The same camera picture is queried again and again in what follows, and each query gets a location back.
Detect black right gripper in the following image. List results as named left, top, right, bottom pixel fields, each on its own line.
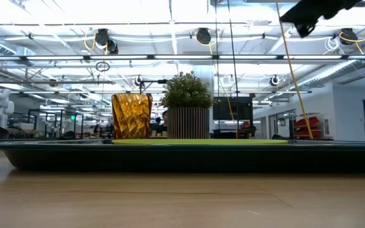
left=279, top=0, right=364, bottom=39

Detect amber faceted glass cup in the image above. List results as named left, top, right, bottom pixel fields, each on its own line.
left=111, top=92, right=154, bottom=141

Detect dark green plastic tray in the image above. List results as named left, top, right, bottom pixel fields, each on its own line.
left=0, top=138, right=365, bottom=174

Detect red storage bins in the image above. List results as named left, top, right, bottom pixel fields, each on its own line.
left=292, top=115, right=322, bottom=138

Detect plant in striped pot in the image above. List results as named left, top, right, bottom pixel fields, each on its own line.
left=159, top=70, right=217, bottom=141

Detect person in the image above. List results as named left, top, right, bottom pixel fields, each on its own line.
left=150, top=110, right=169, bottom=137

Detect long ceiling light bar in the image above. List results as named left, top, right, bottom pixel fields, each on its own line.
left=0, top=54, right=365, bottom=61

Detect white robot figure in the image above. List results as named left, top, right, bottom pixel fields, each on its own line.
left=0, top=88, right=15, bottom=130

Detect yellow hanging cable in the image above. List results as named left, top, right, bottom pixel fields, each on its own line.
left=274, top=0, right=314, bottom=140

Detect black hanging cable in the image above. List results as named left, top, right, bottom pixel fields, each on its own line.
left=226, top=0, right=240, bottom=140

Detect black wall monitor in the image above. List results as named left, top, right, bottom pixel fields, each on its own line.
left=212, top=96, right=254, bottom=121

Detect black camera stand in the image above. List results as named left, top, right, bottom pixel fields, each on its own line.
left=138, top=79, right=168, bottom=94

